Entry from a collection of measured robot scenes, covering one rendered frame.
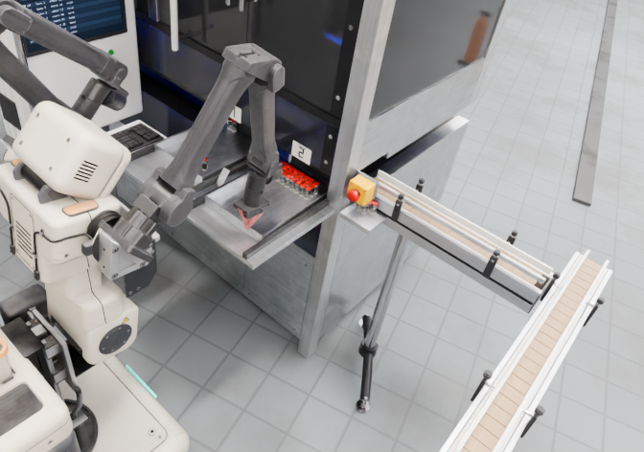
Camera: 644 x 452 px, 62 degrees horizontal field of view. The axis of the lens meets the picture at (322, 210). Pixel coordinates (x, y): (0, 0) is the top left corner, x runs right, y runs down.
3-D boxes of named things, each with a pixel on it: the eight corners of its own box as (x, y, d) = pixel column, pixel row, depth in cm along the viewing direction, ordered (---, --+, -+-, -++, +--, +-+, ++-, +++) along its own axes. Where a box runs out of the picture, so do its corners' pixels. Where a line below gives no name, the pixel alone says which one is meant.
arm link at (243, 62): (226, 27, 113) (263, 50, 111) (255, 44, 126) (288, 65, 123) (130, 203, 122) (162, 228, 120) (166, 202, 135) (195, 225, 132)
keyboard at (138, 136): (142, 124, 223) (141, 120, 221) (164, 139, 217) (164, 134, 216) (51, 161, 196) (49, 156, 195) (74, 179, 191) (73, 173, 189)
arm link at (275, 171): (249, 147, 154) (272, 164, 152) (272, 138, 164) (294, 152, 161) (238, 180, 161) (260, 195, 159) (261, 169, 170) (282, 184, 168)
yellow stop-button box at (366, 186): (357, 188, 185) (362, 171, 180) (375, 198, 182) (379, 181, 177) (345, 197, 180) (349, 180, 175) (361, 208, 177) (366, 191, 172)
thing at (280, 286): (184, 105, 394) (181, -18, 338) (421, 254, 307) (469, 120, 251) (53, 154, 329) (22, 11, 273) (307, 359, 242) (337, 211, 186)
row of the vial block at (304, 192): (273, 175, 196) (274, 165, 194) (310, 198, 189) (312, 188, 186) (268, 177, 195) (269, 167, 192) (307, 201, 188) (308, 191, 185)
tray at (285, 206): (274, 166, 201) (275, 158, 199) (328, 198, 191) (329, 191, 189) (204, 204, 179) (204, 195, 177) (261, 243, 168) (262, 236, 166)
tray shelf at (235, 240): (216, 122, 223) (216, 117, 222) (348, 203, 193) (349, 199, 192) (113, 164, 192) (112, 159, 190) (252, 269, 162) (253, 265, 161)
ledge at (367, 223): (361, 199, 196) (363, 195, 195) (391, 217, 191) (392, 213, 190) (338, 215, 187) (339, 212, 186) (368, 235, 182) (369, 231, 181)
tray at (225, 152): (224, 123, 219) (224, 115, 217) (270, 150, 209) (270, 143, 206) (154, 151, 197) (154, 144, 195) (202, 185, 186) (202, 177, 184)
